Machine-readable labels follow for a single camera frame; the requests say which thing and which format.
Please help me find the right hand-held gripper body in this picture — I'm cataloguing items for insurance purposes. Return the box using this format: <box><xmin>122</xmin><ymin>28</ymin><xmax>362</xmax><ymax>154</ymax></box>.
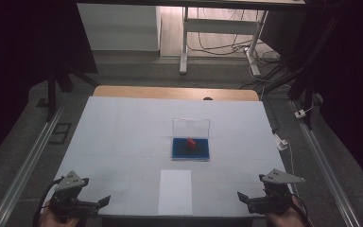
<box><xmin>258</xmin><ymin>168</ymin><xmax>306</xmax><ymax>216</ymax></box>

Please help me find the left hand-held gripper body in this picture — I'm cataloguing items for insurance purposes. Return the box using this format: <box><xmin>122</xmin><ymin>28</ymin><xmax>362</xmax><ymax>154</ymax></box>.
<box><xmin>48</xmin><ymin>170</ymin><xmax>91</xmax><ymax>218</ymax></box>

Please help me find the blue ink pad clear case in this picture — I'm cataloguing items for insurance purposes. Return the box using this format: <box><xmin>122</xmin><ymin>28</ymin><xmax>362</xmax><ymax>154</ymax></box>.
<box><xmin>171</xmin><ymin>117</ymin><xmax>211</xmax><ymax>163</ymax></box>

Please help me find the person's right hand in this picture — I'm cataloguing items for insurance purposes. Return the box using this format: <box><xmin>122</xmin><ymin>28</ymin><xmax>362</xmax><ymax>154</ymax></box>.
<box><xmin>265</xmin><ymin>198</ymin><xmax>307</xmax><ymax>227</ymax></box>

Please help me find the person's left hand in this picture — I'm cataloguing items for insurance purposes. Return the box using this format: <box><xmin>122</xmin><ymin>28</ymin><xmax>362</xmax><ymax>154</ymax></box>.
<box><xmin>39</xmin><ymin>206</ymin><xmax>81</xmax><ymax>227</ymax></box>

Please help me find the white plug adapter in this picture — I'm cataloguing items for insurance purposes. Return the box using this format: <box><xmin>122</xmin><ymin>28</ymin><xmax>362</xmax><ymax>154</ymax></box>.
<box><xmin>274</xmin><ymin>133</ymin><xmax>289</xmax><ymax>151</ymax></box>

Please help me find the white table cover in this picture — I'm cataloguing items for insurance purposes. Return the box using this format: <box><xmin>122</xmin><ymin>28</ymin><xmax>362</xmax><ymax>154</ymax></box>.
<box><xmin>43</xmin><ymin>96</ymin><xmax>297</xmax><ymax>219</ymax></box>

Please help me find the white paper sheet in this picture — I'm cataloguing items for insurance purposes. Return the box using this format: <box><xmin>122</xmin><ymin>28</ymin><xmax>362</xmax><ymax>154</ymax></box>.
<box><xmin>157</xmin><ymin>169</ymin><xmax>194</xmax><ymax>217</ymax></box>

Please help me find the black tripod stand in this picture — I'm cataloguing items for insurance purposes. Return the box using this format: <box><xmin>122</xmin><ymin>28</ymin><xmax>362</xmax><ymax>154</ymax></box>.
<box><xmin>36</xmin><ymin>60</ymin><xmax>100</xmax><ymax>123</ymax></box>
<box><xmin>264</xmin><ymin>18</ymin><xmax>338</xmax><ymax>131</ymax></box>

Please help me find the wooden table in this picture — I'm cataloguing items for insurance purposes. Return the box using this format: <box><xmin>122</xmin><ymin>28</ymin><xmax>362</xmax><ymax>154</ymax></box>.
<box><xmin>93</xmin><ymin>84</ymin><xmax>260</xmax><ymax>102</ymax></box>

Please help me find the dark curtain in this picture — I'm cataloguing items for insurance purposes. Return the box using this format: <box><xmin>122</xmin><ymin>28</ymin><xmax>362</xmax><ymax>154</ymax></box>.
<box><xmin>261</xmin><ymin>0</ymin><xmax>363</xmax><ymax>195</ymax></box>
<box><xmin>0</xmin><ymin>0</ymin><xmax>98</xmax><ymax>169</ymax></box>

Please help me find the white metal stand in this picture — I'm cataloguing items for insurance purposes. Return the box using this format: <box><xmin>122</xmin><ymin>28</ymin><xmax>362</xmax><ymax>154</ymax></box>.
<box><xmin>187</xmin><ymin>8</ymin><xmax>292</xmax><ymax>91</ymax></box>

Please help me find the white cabinet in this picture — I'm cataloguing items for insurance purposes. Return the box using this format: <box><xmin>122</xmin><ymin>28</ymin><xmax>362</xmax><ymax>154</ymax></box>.
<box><xmin>77</xmin><ymin>3</ymin><xmax>163</xmax><ymax>52</ymax></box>

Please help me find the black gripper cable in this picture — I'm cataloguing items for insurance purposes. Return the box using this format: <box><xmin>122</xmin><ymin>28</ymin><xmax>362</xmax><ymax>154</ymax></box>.
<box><xmin>291</xmin><ymin>193</ymin><xmax>313</xmax><ymax>227</ymax></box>
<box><xmin>32</xmin><ymin>177</ymin><xmax>64</xmax><ymax>227</ymax></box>

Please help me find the aluminium rail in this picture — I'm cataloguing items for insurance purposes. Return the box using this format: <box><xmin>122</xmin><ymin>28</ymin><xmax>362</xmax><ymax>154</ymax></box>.
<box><xmin>0</xmin><ymin>105</ymin><xmax>65</xmax><ymax>227</ymax></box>
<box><xmin>289</xmin><ymin>99</ymin><xmax>362</xmax><ymax>227</ymax></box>

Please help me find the black floor frame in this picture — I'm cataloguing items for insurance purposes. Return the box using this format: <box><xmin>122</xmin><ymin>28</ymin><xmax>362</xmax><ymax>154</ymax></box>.
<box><xmin>48</xmin><ymin>122</ymin><xmax>73</xmax><ymax>146</ymax></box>

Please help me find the white desk frame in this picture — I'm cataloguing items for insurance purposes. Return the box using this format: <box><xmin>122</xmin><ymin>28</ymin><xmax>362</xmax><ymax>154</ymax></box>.
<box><xmin>77</xmin><ymin>0</ymin><xmax>306</xmax><ymax>77</ymax></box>

